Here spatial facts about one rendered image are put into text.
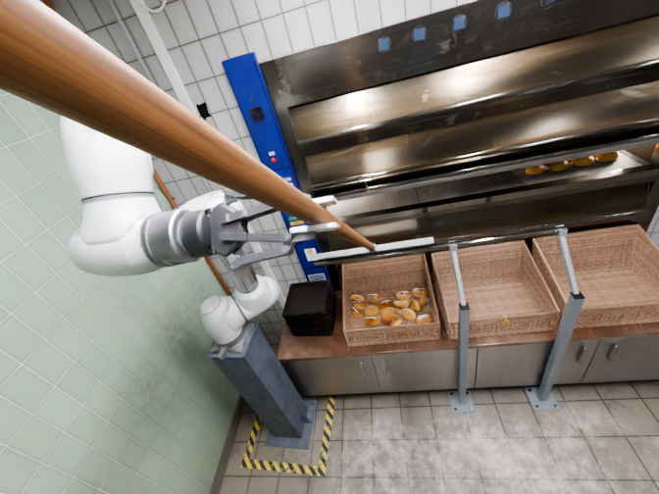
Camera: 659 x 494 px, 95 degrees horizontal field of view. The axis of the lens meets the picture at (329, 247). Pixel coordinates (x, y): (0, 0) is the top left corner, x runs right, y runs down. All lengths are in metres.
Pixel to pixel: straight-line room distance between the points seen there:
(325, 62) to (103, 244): 1.29
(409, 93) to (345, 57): 0.34
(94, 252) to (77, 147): 0.15
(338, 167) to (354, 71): 0.47
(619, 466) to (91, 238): 2.48
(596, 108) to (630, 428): 1.74
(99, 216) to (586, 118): 1.94
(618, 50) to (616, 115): 0.28
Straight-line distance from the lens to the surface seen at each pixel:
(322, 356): 1.98
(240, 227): 0.48
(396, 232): 1.98
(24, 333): 1.55
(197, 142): 0.18
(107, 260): 0.58
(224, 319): 1.54
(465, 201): 1.94
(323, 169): 1.75
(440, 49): 1.65
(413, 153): 1.74
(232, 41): 1.70
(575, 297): 1.75
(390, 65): 1.62
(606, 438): 2.52
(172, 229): 0.51
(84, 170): 0.58
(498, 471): 2.30
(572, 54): 1.86
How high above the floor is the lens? 2.17
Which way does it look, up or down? 35 degrees down
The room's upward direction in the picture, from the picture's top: 17 degrees counter-clockwise
